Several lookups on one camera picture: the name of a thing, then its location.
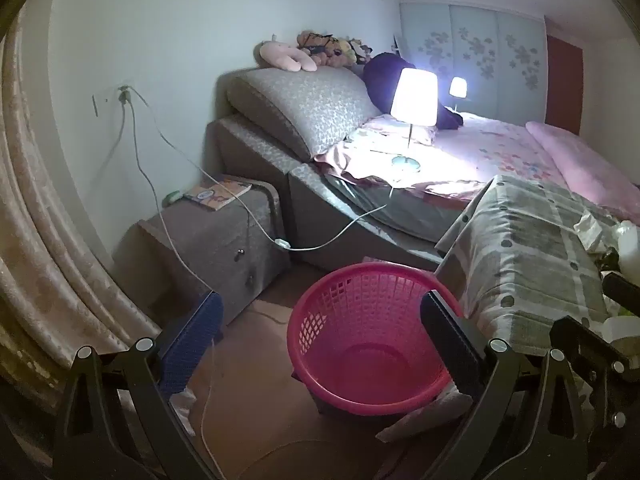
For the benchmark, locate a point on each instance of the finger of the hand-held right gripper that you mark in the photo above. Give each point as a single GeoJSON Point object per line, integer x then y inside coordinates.
{"type": "Point", "coordinates": [585, 342]}
{"type": "Point", "coordinates": [622, 286]}

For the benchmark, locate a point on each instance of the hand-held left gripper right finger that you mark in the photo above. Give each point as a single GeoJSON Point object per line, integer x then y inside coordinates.
{"type": "Point", "coordinates": [445, 345]}

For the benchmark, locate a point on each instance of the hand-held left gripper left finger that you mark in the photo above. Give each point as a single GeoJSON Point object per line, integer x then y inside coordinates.
{"type": "Point", "coordinates": [195, 340]}

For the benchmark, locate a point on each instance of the clear plastic bag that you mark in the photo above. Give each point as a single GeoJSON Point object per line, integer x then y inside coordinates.
{"type": "Point", "coordinates": [595, 230]}

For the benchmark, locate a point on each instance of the pink plastic mesh basket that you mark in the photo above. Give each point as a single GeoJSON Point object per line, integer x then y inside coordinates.
{"type": "Point", "coordinates": [370, 375]}

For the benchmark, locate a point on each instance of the white floor cloth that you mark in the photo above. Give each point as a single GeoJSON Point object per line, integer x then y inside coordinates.
{"type": "Point", "coordinates": [425, 420]}

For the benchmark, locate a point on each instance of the grey checked blanket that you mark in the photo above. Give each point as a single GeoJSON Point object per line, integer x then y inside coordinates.
{"type": "Point", "coordinates": [530, 260]}

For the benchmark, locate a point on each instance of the brown upholstered nightstand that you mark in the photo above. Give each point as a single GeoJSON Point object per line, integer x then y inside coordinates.
{"type": "Point", "coordinates": [210, 240]}

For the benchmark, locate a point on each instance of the purple box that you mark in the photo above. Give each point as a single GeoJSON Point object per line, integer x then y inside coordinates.
{"type": "Point", "coordinates": [380, 261]}

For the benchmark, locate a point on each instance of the pink folded quilt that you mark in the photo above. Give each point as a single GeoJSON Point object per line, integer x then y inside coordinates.
{"type": "Point", "coordinates": [585, 160]}

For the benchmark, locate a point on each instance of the grey-green mattress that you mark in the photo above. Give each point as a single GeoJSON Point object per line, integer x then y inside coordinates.
{"type": "Point", "coordinates": [400, 210]}

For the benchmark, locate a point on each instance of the small green object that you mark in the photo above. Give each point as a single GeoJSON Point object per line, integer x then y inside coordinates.
{"type": "Point", "coordinates": [174, 197]}

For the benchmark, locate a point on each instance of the colourful picture book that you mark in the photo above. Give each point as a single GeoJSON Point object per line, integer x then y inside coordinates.
{"type": "Point", "coordinates": [220, 194]}

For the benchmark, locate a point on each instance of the beige patterned curtain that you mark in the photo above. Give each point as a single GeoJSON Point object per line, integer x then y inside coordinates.
{"type": "Point", "coordinates": [50, 260]}

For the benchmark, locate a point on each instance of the brown wooden door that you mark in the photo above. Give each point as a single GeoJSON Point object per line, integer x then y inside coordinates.
{"type": "Point", "coordinates": [565, 80]}

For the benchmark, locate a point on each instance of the pink floral pillow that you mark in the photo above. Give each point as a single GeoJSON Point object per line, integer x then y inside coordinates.
{"type": "Point", "coordinates": [385, 127]}

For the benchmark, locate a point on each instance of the white shade table lamp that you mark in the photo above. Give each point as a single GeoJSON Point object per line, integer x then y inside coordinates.
{"type": "Point", "coordinates": [412, 97]}

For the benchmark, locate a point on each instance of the small table lamp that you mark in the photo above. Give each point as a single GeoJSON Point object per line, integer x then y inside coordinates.
{"type": "Point", "coordinates": [457, 87]}

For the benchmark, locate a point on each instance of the grey patterned headboard cushion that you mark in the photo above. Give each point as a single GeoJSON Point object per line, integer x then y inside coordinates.
{"type": "Point", "coordinates": [305, 105]}

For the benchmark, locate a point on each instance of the dark purple plush toy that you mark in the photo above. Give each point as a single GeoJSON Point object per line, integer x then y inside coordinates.
{"type": "Point", "coordinates": [382, 77]}

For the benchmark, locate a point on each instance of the floral sliding door wardrobe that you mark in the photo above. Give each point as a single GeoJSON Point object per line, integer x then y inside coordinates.
{"type": "Point", "coordinates": [480, 45]}

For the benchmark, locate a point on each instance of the pink neck pillow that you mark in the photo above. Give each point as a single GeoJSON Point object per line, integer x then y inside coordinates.
{"type": "Point", "coordinates": [280, 55]}

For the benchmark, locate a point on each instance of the white leaning board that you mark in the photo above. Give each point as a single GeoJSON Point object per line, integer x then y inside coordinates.
{"type": "Point", "coordinates": [396, 44]}

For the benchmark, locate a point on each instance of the yellow plush toy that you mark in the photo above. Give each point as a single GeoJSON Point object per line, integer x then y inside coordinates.
{"type": "Point", "coordinates": [359, 50]}

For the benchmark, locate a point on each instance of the brown plush toy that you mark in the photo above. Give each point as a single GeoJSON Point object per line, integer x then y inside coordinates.
{"type": "Point", "coordinates": [320, 50]}

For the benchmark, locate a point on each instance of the brown upholstered bed frame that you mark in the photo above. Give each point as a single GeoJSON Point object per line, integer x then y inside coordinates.
{"type": "Point", "coordinates": [320, 210]}

